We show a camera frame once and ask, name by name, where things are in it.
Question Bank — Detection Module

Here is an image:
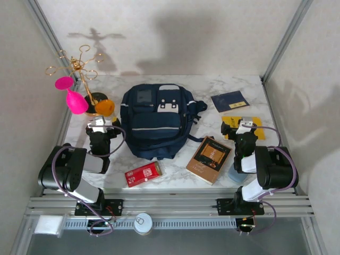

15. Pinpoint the yellow book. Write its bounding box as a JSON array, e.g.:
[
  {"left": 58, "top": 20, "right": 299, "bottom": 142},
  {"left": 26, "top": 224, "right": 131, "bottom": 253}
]
[{"left": 221, "top": 115, "right": 266, "bottom": 141}]

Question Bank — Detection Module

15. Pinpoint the navy blue book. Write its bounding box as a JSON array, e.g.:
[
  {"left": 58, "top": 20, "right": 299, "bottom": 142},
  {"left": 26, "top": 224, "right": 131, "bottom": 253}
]
[{"left": 210, "top": 90, "right": 251, "bottom": 115}]

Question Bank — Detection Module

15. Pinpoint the brown book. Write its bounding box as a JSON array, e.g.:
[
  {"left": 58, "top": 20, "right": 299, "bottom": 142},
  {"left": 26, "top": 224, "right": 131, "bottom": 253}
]
[{"left": 185, "top": 135, "right": 234, "bottom": 186}]

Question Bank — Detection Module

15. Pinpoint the navy blue backpack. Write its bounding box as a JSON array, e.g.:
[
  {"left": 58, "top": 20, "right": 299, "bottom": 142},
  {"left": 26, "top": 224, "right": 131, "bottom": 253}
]
[{"left": 120, "top": 83, "right": 208, "bottom": 162}]

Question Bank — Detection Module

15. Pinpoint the orange cup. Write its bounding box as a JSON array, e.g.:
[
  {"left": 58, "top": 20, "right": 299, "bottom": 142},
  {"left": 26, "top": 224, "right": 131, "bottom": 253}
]
[{"left": 95, "top": 98, "right": 115, "bottom": 117}]

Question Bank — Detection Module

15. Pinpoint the blue-grey case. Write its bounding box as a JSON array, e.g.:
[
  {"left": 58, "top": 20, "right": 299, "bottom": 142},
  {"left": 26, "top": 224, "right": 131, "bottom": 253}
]
[{"left": 227, "top": 161, "right": 248, "bottom": 184}]

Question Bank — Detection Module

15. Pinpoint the pink goblet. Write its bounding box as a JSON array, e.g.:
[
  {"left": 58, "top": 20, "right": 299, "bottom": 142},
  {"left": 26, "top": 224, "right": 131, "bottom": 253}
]
[{"left": 55, "top": 76, "right": 89, "bottom": 115}]

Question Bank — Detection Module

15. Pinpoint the red box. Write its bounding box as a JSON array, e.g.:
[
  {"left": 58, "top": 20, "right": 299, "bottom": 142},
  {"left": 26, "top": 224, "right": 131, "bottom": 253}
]
[{"left": 124, "top": 160, "right": 167, "bottom": 189}]

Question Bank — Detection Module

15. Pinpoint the tin can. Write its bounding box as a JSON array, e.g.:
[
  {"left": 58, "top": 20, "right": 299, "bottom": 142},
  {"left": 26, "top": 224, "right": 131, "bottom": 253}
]
[{"left": 133, "top": 212, "right": 154, "bottom": 236}]

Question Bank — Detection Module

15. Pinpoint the white foam block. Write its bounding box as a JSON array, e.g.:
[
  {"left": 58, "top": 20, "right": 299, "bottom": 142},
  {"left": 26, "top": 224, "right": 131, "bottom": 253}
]
[{"left": 33, "top": 215, "right": 64, "bottom": 236}]

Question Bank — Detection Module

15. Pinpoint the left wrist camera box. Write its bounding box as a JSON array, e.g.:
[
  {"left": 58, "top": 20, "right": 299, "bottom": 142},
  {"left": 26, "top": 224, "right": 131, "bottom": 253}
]
[{"left": 89, "top": 115, "right": 114, "bottom": 133}]

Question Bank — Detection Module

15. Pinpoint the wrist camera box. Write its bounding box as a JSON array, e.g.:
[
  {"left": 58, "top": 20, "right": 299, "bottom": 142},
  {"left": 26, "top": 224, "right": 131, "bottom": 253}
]
[
  {"left": 89, "top": 115, "right": 114, "bottom": 133},
  {"left": 237, "top": 116, "right": 256, "bottom": 134}
]

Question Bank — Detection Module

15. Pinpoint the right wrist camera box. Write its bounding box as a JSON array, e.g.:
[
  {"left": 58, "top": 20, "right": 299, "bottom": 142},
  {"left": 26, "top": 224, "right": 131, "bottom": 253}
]
[{"left": 237, "top": 116, "right": 256, "bottom": 134}]

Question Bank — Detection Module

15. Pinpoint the gold wire cup rack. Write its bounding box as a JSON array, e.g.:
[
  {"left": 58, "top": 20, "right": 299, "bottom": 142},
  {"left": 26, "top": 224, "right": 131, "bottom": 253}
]
[{"left": 44, "top": 45, "right": 109, "bottom": 116}]

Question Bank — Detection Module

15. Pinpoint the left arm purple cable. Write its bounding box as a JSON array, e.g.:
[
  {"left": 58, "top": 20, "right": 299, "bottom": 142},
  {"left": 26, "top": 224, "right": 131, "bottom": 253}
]
[{"left": 52, "top": 124, "right": 127, "bottom": 237}]

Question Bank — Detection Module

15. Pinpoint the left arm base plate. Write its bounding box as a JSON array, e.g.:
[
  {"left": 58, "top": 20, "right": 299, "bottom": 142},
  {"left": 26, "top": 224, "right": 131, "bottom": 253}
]
[{"left": 74, "top": 199, "right": 124, "bottom": 216}]

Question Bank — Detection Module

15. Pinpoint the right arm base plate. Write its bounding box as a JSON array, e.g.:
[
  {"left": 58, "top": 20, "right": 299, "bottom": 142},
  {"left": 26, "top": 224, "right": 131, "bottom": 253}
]
[{"left": 216, "top": 198, "right": 265, "bottom": 216}]

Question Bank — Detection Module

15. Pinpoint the aluminium rail frame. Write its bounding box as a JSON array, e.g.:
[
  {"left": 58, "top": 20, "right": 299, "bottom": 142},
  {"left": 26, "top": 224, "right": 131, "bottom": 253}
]
[{"left": 25, "top": 195, "right": 316, "bottom": 219}]

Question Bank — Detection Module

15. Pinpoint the grey slotted cable duct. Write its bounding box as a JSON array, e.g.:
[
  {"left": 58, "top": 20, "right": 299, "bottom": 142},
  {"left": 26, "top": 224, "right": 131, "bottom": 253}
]
[{"left": 63, "top": 218, "right": 237, "bottom": 231}]

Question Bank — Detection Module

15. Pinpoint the aluminium frame post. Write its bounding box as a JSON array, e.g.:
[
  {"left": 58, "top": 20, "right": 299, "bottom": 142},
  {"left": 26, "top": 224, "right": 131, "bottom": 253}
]
[
  {"left": 22, "top": 0, "right": 82, "bottom": 84},
  {"left": 261, "top": 0, "right": 315, "bottom": 83}
]

